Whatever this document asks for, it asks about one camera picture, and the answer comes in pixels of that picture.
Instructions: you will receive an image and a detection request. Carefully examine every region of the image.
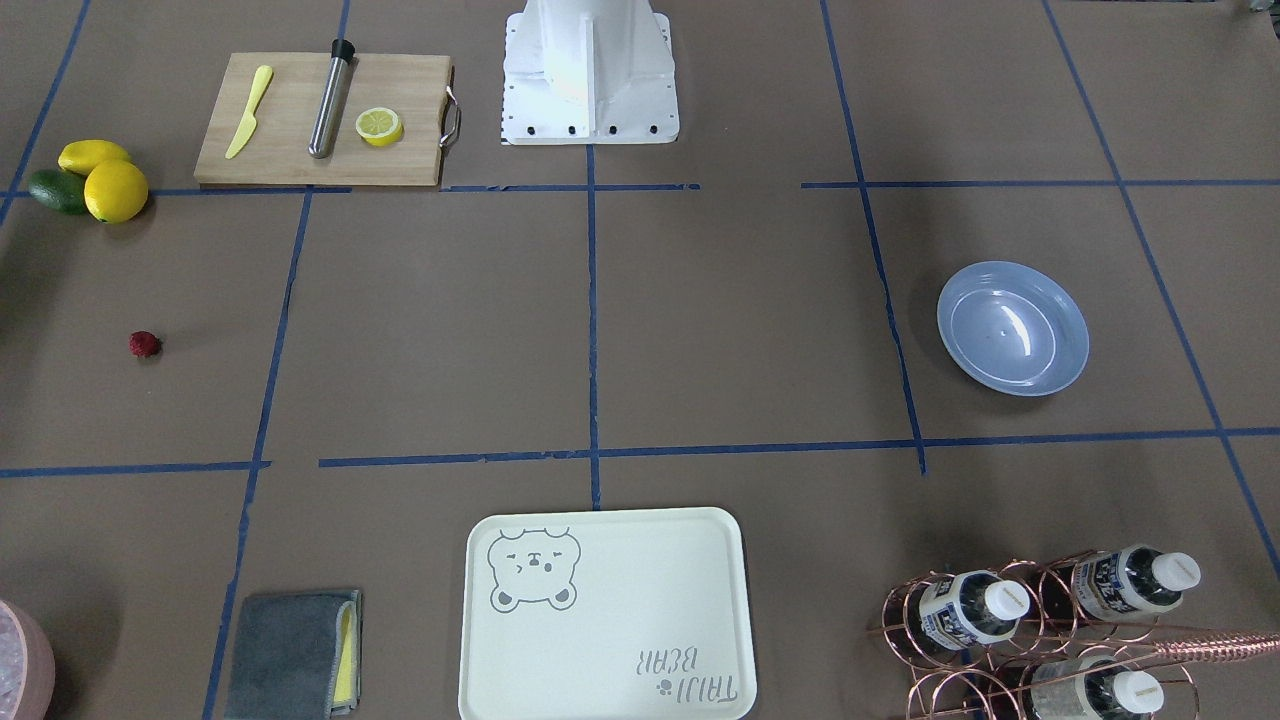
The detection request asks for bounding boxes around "blue plastic plate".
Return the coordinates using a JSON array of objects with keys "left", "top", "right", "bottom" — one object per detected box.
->
[{"left": 936, "top": 261, "right": 1091, "bottom": 397}]

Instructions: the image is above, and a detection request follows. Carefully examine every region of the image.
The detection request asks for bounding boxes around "red strawberry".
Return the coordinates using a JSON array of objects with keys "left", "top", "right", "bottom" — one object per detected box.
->
[{"left": 128, "top": 331, "right": 163, "bottom": 359}]

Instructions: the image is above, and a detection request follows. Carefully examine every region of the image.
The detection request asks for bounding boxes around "cream bear tray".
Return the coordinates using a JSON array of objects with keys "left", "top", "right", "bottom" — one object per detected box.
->
[{"left": 457, "top": 507, "right": 758, "bottom": 719}]

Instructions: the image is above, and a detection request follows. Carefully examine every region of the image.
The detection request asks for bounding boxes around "half lemon slice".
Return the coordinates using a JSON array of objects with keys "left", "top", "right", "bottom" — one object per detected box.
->
[{"left": 355, "top": 108, "right": 404, "bottom": 149}]

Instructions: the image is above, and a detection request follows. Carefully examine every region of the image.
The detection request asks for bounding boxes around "steel knife sharpener rod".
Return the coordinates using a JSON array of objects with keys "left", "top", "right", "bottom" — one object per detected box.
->
[{"left": 307, "top": 38, "right": 355, "bottom": 159}]

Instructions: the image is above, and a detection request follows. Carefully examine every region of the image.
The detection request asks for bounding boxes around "bottle in rack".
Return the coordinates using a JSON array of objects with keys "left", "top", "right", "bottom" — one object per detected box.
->
[
  {"left": 906, "top": 570, "right": 1033, "bottom": 656},
  {"left": 1039, "top": 544, "right": 1202, "bottom": 623},
  {"left": 1021, "top": 655, "right": 1165, "bottom": 719}
]

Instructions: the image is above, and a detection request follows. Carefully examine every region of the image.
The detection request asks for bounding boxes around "wooden cutting board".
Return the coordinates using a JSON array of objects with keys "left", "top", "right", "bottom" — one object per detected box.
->
[{"left": 195, "top": 53, "right": 457, "bottom": 187}]

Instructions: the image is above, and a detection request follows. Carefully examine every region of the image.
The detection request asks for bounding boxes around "grey and yellow cloth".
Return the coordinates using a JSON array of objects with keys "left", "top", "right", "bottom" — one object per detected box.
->
[{"left": 223, "top": 587, "right": 364, "bottom": 719}]

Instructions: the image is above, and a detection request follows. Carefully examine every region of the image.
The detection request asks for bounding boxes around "yellow plastic knife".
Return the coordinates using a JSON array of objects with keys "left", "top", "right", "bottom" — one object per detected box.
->
[{"left": 224, "top": 65, "right": 274, "bottom": 160}]

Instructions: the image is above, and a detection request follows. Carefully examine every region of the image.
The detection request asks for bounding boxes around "round yellow lemon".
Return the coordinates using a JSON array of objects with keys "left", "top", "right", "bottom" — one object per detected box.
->
[{"left": 84, "top": 159, "right": 150, "bottom": 224}]

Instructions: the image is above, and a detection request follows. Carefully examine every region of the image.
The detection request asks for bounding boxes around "bottle front in rack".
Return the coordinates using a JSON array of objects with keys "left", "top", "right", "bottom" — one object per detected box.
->
[{"left": 1021, "top": 655, "right": 1165, "bottom": 719}]

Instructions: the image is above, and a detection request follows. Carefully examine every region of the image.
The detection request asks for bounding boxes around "oval yellow lemon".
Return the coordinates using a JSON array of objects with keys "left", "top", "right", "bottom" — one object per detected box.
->
[{"left": 58, "top": 138, "right": 132, "bottom": 177}]

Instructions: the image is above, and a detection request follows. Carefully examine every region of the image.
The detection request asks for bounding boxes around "green avocado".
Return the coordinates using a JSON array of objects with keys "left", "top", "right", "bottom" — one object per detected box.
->
[{"left": 27, "top": 169, "right": 88, "bottom": 217}]

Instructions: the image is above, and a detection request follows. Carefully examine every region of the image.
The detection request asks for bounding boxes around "pink bowl with ice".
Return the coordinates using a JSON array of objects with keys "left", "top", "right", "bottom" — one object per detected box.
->
[{"left": 1, "top": 600, "right": 56, "bottom": 719}]

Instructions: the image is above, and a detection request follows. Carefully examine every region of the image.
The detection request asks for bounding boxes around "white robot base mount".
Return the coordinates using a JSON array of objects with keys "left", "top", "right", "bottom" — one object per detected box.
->
[{"left": 500, "top": 1, "right": 681, "bottom": 146}]

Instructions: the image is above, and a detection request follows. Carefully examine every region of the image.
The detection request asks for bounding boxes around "copper wire bottle rack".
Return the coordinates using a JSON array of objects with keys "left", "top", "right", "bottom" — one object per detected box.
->
[{"left": 864, "top": 553, "right": 1277, "bottom": 719}]

